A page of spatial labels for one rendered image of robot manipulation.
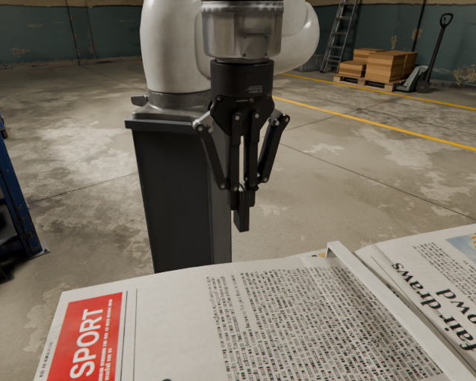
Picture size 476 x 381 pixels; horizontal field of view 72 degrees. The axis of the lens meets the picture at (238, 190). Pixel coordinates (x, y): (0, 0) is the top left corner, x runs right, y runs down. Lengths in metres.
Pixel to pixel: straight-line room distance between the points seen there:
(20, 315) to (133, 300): 1.67
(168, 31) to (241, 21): 0.37
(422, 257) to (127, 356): 0.20
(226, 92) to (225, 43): 0.05
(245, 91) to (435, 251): 0.24
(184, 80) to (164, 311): 0.59
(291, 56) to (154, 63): 0.30
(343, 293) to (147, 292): 0.12
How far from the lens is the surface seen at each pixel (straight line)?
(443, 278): 0.26
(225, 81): 0.39
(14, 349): 1.75
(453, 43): 7.12
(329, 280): 0.23
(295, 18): 0.78
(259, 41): 0.38
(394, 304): 0.21
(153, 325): 0.20
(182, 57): 0.73
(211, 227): 0.84
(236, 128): 0.41
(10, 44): 9.40
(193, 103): 0.75
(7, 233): 2.34
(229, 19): 0.37
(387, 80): 6.38
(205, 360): 0.18
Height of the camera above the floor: 1.21
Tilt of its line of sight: 29 degrees down
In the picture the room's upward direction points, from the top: straight up
